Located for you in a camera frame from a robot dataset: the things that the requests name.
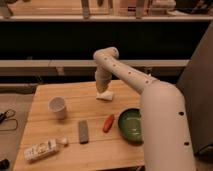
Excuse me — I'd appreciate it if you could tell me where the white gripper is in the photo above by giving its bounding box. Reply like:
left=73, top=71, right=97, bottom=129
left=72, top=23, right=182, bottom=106
left=95, top=68, right=112, bottom=94

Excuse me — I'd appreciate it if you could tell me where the white sponge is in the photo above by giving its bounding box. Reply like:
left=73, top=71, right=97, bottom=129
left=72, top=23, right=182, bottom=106
left=96, top=91, right=114, bottom=101

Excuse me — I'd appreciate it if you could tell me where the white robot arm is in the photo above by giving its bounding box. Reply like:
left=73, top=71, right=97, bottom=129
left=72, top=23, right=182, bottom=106
left=93, top=47, right=196, bottom=171

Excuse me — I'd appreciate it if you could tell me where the green ceramic bowl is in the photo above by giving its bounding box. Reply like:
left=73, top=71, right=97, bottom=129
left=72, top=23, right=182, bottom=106
left=118, top=108, right=143, bottom=144

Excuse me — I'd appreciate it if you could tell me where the grey rectangular block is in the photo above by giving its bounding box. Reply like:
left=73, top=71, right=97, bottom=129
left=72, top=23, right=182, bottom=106
left=78, top=120, right=89, bottom=144

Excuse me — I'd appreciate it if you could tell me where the wooden table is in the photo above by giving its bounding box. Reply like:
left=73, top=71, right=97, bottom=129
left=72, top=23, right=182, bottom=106
left=14, top=80, right=144, bottom=171

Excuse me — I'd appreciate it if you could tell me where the white plastic bottle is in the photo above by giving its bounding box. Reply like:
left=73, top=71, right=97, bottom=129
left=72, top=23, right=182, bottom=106
left=24, top=138, right=69, bottom=163

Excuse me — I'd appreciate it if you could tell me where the grey cabinet at right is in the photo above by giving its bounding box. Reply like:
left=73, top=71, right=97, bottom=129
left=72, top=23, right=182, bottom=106
left=177, top=21, right=213, bottom=155

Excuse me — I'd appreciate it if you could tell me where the long wooden shelf rail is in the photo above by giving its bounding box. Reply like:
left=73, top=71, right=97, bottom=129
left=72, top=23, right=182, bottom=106
left=0, top=60, right=188, bottom=76

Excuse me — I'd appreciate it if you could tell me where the black cable on floor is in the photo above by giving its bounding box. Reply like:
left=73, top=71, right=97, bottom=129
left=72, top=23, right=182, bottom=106
left=0, top=109, right=19, bottom=133

